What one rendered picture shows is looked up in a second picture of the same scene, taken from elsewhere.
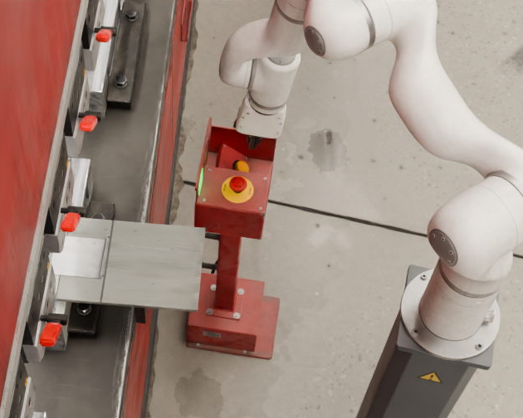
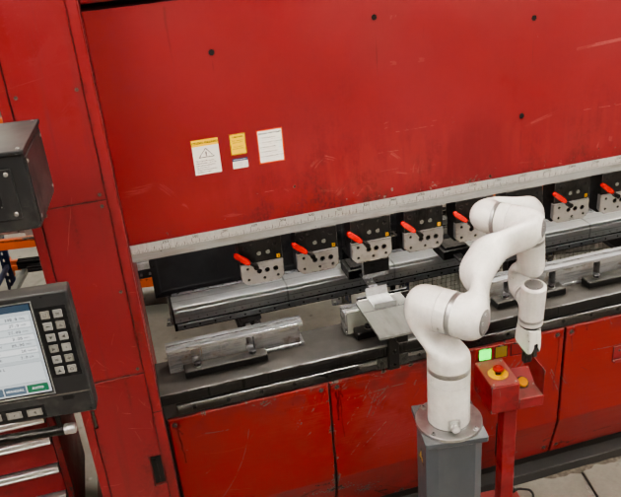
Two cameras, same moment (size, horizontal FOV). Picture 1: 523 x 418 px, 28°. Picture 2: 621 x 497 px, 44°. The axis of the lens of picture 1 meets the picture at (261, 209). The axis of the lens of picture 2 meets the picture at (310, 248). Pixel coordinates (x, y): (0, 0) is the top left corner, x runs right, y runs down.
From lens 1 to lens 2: 2.05 m
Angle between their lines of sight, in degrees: 63
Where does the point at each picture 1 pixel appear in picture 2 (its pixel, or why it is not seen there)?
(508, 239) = (426, 308)
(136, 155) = not seen: hidden behind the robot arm
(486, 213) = (429, 289)
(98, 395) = (330, 350)
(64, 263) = (375, 298)
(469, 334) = (436, 424)
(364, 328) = not seen: outside the picture
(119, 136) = not seen: hidden behind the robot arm
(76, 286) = (366, 305)
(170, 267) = (397, 324)
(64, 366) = (337, 337)
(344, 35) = (477, 210)
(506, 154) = (472, 285)
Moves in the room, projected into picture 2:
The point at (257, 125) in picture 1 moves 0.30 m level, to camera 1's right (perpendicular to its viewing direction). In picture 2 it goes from (520, 336) to (565, 387)
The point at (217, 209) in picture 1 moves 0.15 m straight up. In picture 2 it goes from (479, 373) to (480, 338)
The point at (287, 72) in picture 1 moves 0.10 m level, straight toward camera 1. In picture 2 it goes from (525, 292) to (497, 297)
